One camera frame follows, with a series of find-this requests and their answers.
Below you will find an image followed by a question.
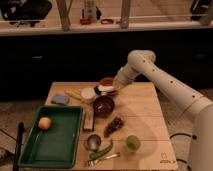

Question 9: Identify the orange bowl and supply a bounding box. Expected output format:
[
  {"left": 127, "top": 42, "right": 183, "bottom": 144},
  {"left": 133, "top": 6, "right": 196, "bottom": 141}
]
[{"left": 98, "top": 77, "right": 118, "bottom": 95}]

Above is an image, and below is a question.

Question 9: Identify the black pole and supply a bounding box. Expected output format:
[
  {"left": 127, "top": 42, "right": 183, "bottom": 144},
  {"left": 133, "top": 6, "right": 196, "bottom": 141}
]
[{"left": 12, "top": 122, "right": 25, "bottom": 171}]

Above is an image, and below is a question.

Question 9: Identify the green chili pepper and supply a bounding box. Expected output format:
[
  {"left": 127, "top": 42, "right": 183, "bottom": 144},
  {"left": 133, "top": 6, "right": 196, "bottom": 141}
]
[{"left": 89, "top": 140, "right": 113, "bottom": 160}]

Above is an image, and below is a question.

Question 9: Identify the black office chair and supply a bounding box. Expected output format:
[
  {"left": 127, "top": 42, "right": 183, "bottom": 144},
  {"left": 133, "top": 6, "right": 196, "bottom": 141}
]
[{"left": 0, "top": 0, "right": 52, "bottom": 27}]

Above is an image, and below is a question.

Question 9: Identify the orange fruit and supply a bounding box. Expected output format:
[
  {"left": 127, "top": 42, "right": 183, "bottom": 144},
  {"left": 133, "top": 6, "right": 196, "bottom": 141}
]
[{"left": 38, "top": 117, "right": 52, "bottom": 130}]

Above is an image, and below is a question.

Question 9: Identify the blue sponge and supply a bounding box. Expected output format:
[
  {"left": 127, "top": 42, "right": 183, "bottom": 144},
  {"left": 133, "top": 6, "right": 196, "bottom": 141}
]
[{"left": 51, "top": 94, "right": 69, "bottom": 105}]

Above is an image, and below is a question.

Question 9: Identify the green plastic cup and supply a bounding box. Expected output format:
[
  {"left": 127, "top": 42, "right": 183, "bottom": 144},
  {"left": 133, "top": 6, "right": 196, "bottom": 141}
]
[{"left": 125, "top": 135, "right": 141, "bottom": 153}]

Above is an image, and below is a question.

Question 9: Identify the white bottle on floor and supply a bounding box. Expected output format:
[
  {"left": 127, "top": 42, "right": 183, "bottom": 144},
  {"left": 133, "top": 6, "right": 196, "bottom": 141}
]
[{"left": 84, "top": 0, "right": 97, "bottom": 23}]

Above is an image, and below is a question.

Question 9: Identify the bunch of red grapes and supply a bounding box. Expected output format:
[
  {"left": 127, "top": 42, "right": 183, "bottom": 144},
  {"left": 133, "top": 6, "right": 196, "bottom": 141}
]
[{"left": 104, "top": 117, "right": 124, "bottom": 137}]

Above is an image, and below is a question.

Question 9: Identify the wooden table leg left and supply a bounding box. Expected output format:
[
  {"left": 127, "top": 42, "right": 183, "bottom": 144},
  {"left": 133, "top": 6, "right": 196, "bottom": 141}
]
[{"left": 56, "top": 0, "right": 70, "bottom": 31}]

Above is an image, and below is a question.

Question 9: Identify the black cable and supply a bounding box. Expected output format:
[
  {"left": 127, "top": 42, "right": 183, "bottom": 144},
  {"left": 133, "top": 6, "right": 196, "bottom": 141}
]
[{"left": 169, "top": 132, "right": 196, "bottom": 171}]

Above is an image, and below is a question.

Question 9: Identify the wooden table leg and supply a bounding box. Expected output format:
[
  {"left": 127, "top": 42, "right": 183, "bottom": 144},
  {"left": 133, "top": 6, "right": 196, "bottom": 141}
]
[
  {"left": 56, "top": 0, "right": 70, "bottom": 31},
  {"left": 120, "top": 0, "right": 131, "bottom": 29}
]

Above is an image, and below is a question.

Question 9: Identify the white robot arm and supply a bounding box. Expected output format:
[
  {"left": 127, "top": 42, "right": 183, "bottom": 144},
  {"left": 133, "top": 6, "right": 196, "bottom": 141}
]
[{"left": 113, "top": 50, "right": 213, "bottom": 171}]

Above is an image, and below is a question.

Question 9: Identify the wooden table leg right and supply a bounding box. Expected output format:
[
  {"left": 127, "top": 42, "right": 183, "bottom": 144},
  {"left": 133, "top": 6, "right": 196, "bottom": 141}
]
[{"left": 120, "top": 0, "right": 131, "bottom": 29}]

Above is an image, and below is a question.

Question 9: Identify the dark brown bowl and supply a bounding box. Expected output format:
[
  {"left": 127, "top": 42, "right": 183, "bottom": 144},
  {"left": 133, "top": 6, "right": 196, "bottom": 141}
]
[{"left": 93, "top": 96, "right": 115, "bottom": 118}]

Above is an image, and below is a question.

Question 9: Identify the green plastic tray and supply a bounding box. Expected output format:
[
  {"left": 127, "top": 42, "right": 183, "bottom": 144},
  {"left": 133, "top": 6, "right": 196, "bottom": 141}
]
[{"left": 18, "top": 106, "right": 83, "bottom": 169}]

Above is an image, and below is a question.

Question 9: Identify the small metal cup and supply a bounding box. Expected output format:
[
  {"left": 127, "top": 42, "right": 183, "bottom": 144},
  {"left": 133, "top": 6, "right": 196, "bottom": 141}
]
[{"left": 87, "top": 134, "right": 101, "bottom": 151}]

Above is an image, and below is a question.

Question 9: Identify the wooden block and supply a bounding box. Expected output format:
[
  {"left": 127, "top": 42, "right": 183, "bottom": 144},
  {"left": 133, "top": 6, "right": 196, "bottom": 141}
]
[{"left": 83, "top": 107, "right": 94, "bottom": 132}]

